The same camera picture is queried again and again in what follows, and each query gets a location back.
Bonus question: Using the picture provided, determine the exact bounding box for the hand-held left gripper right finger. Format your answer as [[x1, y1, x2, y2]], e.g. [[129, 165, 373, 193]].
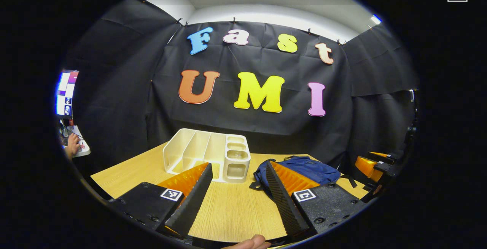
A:
[[265, 160, 376, 239]]

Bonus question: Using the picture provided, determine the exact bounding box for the blue schoolbag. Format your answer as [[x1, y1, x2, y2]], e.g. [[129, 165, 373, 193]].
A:
[[249, 156, 358, 200]]

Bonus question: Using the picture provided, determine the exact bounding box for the computer monitor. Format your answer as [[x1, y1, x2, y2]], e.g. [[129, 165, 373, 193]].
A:
[[56, 70, 79, 117]]

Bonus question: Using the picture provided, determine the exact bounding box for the cream plastic bookshelf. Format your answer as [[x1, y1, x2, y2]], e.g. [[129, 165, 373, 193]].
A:
[[163, 128, 251, 184]]

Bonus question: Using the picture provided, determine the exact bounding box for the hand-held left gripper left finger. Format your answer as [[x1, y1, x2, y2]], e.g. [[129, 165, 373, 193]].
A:
[[108, 162, 214, 239]]

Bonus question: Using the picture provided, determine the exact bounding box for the white side desk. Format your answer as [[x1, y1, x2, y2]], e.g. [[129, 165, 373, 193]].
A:
[[60, 124, 91, 157]]

